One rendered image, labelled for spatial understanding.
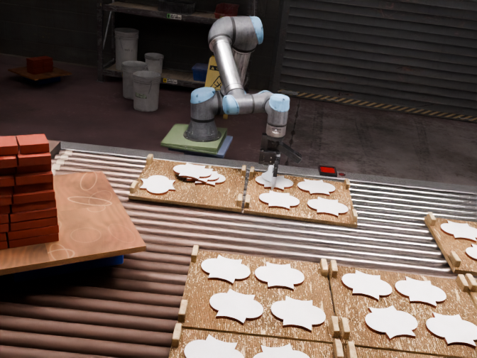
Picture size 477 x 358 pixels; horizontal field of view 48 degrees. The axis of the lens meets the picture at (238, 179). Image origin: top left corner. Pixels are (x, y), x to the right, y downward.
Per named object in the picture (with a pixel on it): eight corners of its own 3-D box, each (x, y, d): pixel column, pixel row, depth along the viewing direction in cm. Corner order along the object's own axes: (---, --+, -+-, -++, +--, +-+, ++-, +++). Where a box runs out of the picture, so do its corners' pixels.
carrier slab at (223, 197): (149, 161, 226) (149, 158, 225) (245, 172, 225) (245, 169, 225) (128, 199, 194) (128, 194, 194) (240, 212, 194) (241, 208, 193)
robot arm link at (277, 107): (285, 92, 206) (294, 99, 198) (281, 119, 210) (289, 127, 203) (266, 92, 203) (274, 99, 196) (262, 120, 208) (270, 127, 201)
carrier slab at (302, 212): (249, 174, 225) (250, 170, 224) (347, 186, 224) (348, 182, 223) (243, 213, 193) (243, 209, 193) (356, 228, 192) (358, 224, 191)
